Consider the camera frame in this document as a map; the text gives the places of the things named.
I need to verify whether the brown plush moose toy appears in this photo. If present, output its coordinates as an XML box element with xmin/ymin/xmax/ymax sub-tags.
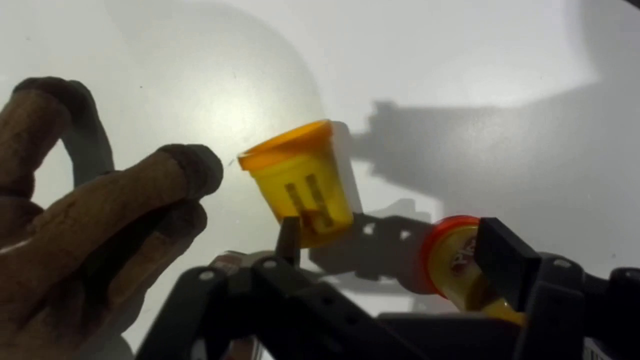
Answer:
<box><xmin>0</xmin><ymin>76</ymin><xmax>227</xmax><ymax>360</ymax></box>

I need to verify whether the yellow block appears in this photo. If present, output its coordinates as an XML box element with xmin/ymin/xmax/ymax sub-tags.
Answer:
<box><xmin>237</xmin><ymin>117</ymin><xmax>364</xmax><ymax>249</ymax></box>

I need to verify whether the yellow tub with orange lid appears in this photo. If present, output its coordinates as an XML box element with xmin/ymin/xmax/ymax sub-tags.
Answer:
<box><xmin>409</xmin><ymin>213</ymin><xmax>528</xmax><ymax>327</ymax></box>

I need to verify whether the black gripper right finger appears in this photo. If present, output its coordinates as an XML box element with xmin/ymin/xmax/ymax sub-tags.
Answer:
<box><xmin>475</xmin><ymin>216</ymin><xmax>544</xmax><ymax>315</ymax></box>

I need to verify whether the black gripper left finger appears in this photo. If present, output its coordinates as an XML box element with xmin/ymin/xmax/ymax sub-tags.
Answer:
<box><xmin>276</xmin><ymin>216</ymin><xmax>305</xmax><ymax>267</ymax></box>

